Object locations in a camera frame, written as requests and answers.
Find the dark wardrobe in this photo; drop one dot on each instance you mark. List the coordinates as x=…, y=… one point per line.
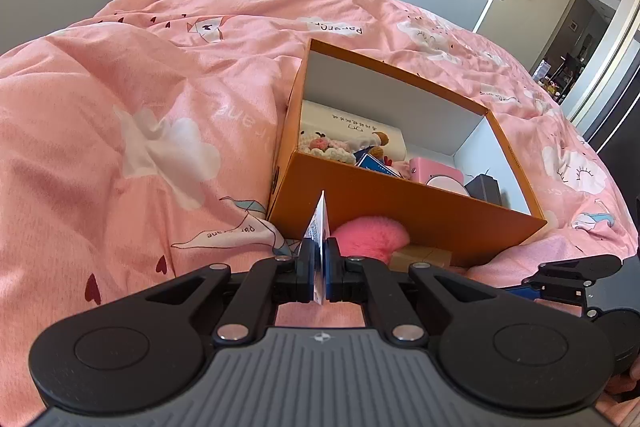
x=612, y=123

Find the pink fluffy pompom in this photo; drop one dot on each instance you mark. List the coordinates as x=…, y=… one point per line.
x=371, y=237

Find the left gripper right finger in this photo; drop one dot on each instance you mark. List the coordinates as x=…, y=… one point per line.
x=497, y=348

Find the blue card pack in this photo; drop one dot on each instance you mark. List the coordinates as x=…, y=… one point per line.
x=369, y=162

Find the person right hand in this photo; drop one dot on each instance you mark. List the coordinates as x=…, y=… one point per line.
x=620, y=401

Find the pink square box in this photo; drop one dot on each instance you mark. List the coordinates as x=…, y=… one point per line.
x=435, y=174

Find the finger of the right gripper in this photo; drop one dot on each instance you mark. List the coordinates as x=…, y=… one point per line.
x=621, y=327
x=566, y=285

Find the white tissue pack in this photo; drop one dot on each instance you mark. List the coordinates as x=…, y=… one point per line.
x=342, y=126

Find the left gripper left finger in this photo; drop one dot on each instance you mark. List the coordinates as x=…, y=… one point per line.
x=141, y=351

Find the orange cardboard box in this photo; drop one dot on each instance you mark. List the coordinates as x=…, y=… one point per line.
x=437, y=124

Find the pink patterned duvet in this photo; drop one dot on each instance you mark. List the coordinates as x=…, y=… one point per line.
x=125, y=135

